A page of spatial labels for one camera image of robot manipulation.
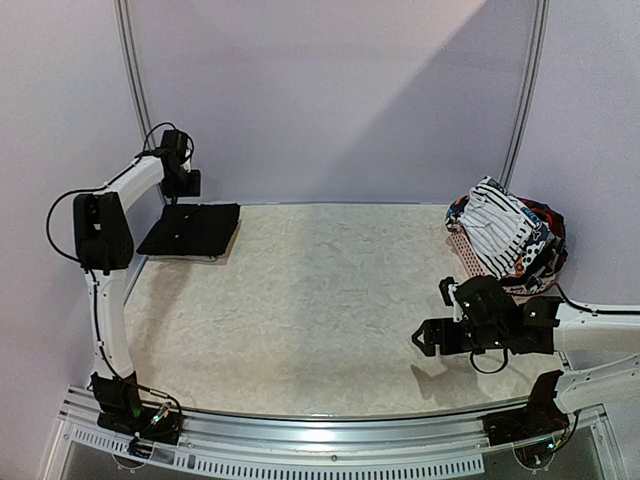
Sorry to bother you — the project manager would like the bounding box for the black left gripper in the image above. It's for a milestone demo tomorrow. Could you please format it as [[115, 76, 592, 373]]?
[[162, 168, 201, 198]]

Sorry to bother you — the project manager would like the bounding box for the black shirt with buttons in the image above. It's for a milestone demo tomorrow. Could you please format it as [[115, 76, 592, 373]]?
[[137, 203, 241, 258]]

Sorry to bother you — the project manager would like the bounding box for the grey tank top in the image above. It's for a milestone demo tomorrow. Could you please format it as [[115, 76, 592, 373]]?
[[148, 254, 230, 264]]

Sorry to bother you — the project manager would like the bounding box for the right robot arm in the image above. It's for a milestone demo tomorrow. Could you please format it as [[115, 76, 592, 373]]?
[[411, 294, 639, 436]]

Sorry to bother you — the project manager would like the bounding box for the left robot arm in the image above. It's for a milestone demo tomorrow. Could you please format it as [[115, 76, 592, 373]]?
[[73, 147, 194, 406]]

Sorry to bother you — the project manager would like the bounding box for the pink perforated laundry basket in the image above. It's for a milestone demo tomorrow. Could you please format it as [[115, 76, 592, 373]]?
[[449, 231, 554, 297]]

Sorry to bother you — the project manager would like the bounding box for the white striped garment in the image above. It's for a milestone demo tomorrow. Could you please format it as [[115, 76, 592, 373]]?
[[456, 176, 550, 279]]

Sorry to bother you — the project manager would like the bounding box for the colourful patterned garment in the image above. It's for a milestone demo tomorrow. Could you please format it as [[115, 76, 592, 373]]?
[[445, 181, 568, 296]]

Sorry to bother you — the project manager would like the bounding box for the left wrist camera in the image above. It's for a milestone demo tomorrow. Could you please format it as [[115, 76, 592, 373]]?
[[160, 129, 195, 168]]

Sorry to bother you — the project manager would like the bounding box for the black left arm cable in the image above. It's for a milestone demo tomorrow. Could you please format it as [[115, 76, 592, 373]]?
[[46, 122, 196, 261]]

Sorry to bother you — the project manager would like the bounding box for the aluminium front rail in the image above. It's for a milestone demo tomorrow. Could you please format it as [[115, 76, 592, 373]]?
[[43, 387, 625, 479]]

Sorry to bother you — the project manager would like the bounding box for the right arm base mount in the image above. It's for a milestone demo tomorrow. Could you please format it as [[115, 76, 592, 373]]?
[[481, 407, 582, 451]]

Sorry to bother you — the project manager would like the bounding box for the left aluminium corner post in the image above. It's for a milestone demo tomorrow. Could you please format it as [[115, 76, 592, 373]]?
[[113, 0, 176, 214]]

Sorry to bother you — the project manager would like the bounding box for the aluminium corner post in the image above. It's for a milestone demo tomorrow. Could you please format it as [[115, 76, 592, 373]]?
[[500, 0, 550, 187], [113, 0, 176, 214]]

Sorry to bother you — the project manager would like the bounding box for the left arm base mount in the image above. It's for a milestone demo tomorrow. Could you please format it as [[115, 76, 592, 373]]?
[[91, 372, 184, 445]]

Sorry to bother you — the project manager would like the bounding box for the right aluminium corner post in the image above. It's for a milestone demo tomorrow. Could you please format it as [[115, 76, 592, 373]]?
[[500, 0, 550, 187]]

